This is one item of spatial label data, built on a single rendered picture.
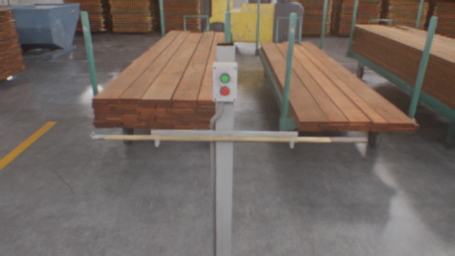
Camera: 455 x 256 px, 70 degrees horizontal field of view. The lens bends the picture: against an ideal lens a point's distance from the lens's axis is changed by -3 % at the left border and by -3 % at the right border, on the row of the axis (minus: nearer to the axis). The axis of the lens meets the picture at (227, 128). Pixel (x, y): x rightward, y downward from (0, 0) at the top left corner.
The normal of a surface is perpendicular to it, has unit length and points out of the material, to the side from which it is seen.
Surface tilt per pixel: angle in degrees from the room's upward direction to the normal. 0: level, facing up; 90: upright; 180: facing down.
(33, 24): 90
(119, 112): 90
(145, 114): 90
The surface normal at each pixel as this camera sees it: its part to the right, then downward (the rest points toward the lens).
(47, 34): 0.00, 0.41
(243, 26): -0.22, 0.40
